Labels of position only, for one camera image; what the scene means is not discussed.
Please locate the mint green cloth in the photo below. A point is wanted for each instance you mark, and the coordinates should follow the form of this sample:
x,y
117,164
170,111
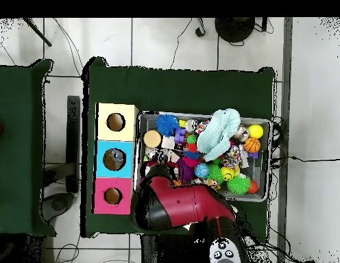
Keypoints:
x,y
216,134

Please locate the clear plastic packet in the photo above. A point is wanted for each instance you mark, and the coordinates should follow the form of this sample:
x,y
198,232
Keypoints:
x,y
118,155

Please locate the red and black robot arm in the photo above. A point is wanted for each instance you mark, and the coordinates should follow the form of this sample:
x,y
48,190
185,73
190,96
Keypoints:
x,y
186,202

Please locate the clear mesh bin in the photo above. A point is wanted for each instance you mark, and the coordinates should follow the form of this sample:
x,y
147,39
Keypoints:
x,y
147,120

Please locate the wooden box with three holes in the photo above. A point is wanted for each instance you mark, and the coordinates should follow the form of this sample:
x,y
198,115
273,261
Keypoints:
x,y
104,134

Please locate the purple toy block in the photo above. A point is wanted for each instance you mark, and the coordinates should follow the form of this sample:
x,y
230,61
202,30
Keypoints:
x,y
180,135

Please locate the toy hamburger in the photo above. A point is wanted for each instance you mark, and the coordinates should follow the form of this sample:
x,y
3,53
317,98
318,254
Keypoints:
x,y
152,139

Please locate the blue spiky ball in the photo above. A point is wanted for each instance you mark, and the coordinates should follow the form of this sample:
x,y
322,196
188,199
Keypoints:
x,y
166,125

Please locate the dark green table cloth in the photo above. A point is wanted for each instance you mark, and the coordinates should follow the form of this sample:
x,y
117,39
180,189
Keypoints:
x,y
16,150
186,90

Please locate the green spiky ball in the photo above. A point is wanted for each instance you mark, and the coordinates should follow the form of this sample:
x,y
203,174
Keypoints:
x,y
238,184

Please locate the orange toy basketball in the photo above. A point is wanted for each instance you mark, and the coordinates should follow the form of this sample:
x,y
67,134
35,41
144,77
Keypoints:
x,y
252,145

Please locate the yellow ball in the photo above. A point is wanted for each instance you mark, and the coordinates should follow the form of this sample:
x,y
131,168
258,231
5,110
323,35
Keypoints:
x,y
255,131

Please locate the black upright panel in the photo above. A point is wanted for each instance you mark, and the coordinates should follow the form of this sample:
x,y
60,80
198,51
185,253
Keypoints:
x,y
73,142

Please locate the small black plug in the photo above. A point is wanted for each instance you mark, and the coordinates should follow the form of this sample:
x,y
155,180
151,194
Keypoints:
x,y
199,32

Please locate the grey rounded floor base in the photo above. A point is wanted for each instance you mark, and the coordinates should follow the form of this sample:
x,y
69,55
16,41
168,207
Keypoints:
x,y
57,204

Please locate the black round stand base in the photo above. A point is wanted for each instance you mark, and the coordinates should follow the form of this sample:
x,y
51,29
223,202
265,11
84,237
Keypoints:
x,y
234,28

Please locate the thin black rod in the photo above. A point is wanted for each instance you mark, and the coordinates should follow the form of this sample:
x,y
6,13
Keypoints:
x,y
37,31

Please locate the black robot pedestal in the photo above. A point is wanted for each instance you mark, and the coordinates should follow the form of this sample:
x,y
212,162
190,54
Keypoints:
x,y
159,252

